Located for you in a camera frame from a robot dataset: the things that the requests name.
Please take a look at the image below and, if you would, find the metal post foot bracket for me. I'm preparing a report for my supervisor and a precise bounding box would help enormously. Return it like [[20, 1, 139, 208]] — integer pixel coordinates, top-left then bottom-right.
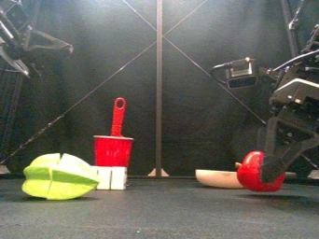
[[147, 167, 171, 178]]

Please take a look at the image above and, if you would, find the red toy pot with handle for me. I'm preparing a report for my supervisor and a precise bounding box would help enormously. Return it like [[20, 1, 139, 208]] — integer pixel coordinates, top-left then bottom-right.
[[92, 97, 136, 168]]

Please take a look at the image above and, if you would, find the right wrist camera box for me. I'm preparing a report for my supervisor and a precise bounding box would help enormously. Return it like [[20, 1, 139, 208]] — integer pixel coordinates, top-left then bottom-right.
[[210, 56, 259, 91]]

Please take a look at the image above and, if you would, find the white toy block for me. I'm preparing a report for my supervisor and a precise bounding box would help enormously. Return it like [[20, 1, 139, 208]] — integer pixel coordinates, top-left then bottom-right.
[[88, 165, 128, 191]]

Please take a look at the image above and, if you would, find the green toy star fruit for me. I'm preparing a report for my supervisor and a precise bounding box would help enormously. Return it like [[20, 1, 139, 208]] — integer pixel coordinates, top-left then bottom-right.
[[21, 152, 101, 201]]

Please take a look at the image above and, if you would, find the red toy apple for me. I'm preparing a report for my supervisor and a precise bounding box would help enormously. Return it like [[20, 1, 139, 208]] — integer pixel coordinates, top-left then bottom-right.
[[235, 150, 288, 193]]

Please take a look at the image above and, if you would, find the thin diagonal brace wire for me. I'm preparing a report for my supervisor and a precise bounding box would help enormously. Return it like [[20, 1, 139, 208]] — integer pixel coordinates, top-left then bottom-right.
[[121, 0, 268, 126], [0, 0, 210, 164]]

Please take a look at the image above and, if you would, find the vertical metal frame post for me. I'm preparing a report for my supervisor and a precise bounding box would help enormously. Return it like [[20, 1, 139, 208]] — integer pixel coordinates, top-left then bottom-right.
[[155, 0, 164, 176]]

